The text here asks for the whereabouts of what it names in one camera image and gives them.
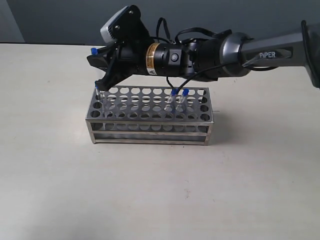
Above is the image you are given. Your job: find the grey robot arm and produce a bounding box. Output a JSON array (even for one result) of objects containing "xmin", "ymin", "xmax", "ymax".
[{"xmin": 87, "ymin": 21, "xmax": 320, "ymax": 91}]

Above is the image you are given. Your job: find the stainless steel test tube rack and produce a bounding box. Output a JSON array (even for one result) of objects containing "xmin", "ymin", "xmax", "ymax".
[{"xmin": 85, "ymin": 85, "xmax": 214, "ymax": 146}]

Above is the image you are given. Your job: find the blue-capped tube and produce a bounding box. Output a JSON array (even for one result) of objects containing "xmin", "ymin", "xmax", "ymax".
[
  {"xmin": 176, "ymin": 88, "xmax": 189, "ymax": 112},
  {"xmin": 95, "ymin": 85, "xmax": 105, "ymax": 112},
  {"xmin": 164, "ymin": 88, "xmax": 178, "ymax": 112},
  {"xmin": 90, "ymin": 47, "xmax": 108, "ymax": 55}
]

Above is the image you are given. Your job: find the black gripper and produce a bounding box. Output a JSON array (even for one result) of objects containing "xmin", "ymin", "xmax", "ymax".
[{"xmin": 86, "ymin": 38, "xmax": 196, "ymax": 91}]

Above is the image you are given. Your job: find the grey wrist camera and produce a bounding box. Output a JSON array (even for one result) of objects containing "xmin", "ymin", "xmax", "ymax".
[{"xmin": 100, "ymin": 5, "xmax": 141, "ymax": 44}]

